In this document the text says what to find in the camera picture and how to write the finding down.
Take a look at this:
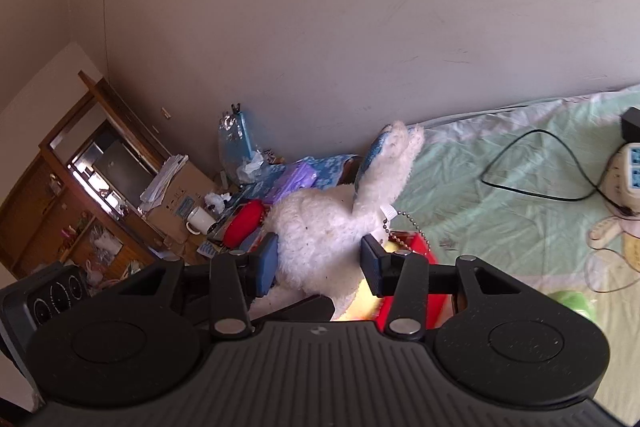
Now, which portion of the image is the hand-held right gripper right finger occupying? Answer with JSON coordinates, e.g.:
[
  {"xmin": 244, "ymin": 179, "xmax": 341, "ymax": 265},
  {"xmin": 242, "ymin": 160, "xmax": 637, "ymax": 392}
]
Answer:
[{"xmin": 359, "ymin": 234, "xmax": 523, "ymax": 342}]

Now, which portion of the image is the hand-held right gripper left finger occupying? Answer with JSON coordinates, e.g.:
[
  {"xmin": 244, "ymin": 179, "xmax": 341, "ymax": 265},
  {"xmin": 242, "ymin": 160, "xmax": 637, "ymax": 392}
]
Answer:
[{"xmin": 117, "ymin": 232, "xmax": 281, "ymax": 342}]

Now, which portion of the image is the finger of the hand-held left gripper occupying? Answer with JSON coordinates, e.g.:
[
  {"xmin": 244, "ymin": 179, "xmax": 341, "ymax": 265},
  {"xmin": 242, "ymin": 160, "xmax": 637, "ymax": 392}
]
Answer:
[{"xmin": 247, "ymin": 294, "xmax": 337, "ymax": 323}]

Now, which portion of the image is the yellow tiger plush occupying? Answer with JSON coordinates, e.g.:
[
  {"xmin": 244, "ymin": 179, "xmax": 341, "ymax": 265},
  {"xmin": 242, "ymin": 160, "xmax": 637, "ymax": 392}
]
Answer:
[{"xmin": 340, "ymin": 239, "xmax": 401, "ymax": 323}]

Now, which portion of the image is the red cardboard box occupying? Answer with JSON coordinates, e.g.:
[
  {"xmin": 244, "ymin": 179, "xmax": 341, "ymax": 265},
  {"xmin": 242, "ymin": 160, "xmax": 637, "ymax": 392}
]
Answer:
[{"xmin": 250, "ymin": 229, "xmax": 468, "ymax": 335}]

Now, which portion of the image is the white rabbit plush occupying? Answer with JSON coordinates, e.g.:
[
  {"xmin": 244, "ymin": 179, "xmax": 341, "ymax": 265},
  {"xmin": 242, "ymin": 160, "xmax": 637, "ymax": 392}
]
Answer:
[{"xmin": 250, "ymin": 121, "xmax": 426, "ymax": 323}]

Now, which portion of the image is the green mushroom plush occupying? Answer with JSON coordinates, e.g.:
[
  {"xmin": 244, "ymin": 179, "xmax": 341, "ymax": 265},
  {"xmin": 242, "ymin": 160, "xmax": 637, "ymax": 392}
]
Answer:
[{"xmin": 547, "ymin": 289, "xmax": 598, "ymax": 323}]

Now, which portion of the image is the red glasses case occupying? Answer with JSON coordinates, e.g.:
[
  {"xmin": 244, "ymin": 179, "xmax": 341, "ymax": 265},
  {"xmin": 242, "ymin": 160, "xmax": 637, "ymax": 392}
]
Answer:
[{"xmin": 222, "ymin": 199, "xmax": 268, "ymax": 250}]

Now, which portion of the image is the black smartphone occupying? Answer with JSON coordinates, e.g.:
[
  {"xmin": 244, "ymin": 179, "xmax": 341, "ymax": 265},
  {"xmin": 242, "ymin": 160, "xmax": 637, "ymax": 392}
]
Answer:
[{"xmin": 206, "ymin": 214, "xmax": 241, "ymax": 244}]

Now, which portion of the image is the white mug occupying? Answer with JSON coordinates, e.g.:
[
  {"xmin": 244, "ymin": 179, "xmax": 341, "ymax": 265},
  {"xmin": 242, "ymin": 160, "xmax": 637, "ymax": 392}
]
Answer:
[{"xmin": 185, "ymin": 206, "xmax": 218, "ymax": 235}]

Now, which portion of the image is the purple tissue pack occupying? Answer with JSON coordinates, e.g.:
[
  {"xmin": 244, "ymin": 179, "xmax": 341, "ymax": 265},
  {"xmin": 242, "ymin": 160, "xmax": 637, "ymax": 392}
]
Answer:
[{"xmin": 272, "ymin": 162, "xmax": 318, "ymax": 202}]

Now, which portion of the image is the crumpled white tissue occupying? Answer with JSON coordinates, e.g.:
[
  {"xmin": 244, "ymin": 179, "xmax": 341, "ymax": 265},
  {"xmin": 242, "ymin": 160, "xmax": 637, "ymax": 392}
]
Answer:
[{"xmin": 236, "ymin": 152, "xmax": 266, "ymax": 182}]

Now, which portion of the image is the brown cardboard box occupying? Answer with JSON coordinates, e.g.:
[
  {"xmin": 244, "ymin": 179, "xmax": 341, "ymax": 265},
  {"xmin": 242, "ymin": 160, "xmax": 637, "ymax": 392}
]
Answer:
[{"xmin": 140, "ymin": 157, "xmax": 226, "ymax": 253}]

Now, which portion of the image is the printed bed sheet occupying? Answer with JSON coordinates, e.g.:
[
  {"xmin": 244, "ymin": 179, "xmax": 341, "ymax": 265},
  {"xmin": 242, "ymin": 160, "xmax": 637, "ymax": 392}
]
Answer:
[{"xmin": 350, "ymin": 87, "xmax": 640, "ymax": 413}]

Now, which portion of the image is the wooden cabinet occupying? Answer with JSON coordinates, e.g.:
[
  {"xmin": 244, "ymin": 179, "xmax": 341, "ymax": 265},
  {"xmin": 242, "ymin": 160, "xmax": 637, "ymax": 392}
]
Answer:
[{"xmin": 0, "ymin": 72, "xmax": 173, "ymax": 280}]

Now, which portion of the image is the blue pack in plastic bag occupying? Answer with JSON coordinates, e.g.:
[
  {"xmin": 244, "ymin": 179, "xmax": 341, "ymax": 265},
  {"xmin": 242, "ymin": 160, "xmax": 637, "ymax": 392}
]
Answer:
[{"xmin": 217, "ymin": 109, "xmax": 263, "ymax": 182}]

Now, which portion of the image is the stack of papers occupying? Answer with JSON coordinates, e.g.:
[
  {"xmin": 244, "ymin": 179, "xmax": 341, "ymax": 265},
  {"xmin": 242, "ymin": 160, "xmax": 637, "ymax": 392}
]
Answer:
[{"xmin": 139, "ymin": 154, "xmax": 188, "ymax": 212}]

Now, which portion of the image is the cream power strip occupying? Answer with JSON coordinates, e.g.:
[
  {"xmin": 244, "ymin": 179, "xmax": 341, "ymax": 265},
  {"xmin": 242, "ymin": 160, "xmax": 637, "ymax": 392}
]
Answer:
[{"xmin": 602, "ymin": 142, "xmax": 640, "ymax": 218}]

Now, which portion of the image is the black power adapter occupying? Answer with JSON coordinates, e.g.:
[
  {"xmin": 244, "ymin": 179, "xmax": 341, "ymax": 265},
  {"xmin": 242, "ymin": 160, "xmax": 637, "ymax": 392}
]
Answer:
[{"xmin": 620, "ymin": 107, "xmax": 640, "ymax": 142}]

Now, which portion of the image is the metal keychain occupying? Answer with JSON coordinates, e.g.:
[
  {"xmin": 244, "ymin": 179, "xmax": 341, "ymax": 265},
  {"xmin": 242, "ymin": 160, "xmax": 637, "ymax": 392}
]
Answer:
[{"xmin": 382, "ymin": 209, "xmax": 431, "ymax": 253}]

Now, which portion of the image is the black cable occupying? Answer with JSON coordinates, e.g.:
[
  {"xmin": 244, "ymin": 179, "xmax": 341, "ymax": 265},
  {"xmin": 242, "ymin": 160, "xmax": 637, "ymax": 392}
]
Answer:
[{"xmin": 481, "ymin": 129, "xmax": 631, "ymax": 215}]

